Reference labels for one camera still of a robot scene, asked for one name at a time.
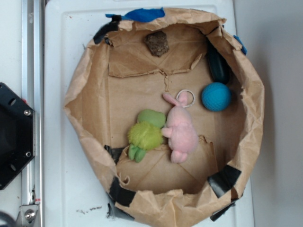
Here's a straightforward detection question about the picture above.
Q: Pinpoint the pink plush bunny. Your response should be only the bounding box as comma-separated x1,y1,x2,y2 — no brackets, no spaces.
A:
161,90,199,163

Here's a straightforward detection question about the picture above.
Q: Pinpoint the brown paper bag bin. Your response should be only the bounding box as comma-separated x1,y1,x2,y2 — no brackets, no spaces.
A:
64,8,265,227

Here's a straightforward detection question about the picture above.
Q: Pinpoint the green plush toy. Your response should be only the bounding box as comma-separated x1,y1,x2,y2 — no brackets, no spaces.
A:
127,109,166,163

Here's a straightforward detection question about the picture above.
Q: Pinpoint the blue dimpled ball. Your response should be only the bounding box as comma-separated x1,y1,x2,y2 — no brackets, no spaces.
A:
201,82,232,112

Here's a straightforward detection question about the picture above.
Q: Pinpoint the brown rock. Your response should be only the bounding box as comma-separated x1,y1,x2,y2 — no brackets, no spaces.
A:
144,31,169,57

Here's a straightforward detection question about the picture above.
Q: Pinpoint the dark teal oblong object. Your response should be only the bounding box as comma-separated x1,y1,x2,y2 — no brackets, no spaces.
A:
207,42,230,84

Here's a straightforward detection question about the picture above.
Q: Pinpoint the white tray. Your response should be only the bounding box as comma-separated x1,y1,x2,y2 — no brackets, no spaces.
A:
43,0,256,227

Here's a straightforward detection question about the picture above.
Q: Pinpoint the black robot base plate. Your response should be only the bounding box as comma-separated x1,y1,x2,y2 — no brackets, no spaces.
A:
0,82,34,190

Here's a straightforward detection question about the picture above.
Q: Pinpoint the aluminium frame rail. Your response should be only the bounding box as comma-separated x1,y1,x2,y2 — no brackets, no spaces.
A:
21,0,46,227

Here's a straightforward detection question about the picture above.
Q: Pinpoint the metal corner bracket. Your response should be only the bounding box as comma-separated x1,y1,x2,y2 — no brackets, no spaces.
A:
17,204,40,227

